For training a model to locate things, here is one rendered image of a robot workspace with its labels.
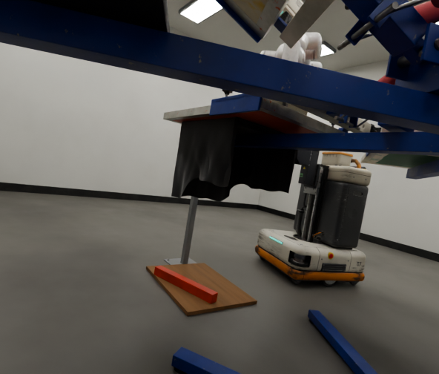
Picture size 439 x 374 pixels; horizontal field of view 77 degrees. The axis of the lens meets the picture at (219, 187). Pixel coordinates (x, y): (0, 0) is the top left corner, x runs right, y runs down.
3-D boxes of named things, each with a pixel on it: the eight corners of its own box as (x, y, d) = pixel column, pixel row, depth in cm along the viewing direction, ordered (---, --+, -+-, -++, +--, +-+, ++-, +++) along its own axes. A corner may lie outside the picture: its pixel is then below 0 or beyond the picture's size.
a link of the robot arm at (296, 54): (287, 52, 139) (307, 53, 135) (283, 73, 139) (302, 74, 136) (283, 37, 124) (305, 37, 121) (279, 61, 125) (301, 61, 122)
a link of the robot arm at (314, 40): (295, 56, 169) (321, 57, 164) (289, 69, 155) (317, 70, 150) (298, 27, 159) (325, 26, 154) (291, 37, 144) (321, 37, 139)
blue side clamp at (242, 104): (208, 115, 120) (211, 99, 120) (218, 118, 123) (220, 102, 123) (257, 110, 97) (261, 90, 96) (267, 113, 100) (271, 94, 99)
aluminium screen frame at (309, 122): (162, 119, 159) (164, 112, 159) (238, 139, 195) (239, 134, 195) (261, 107, 97) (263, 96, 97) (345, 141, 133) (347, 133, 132)
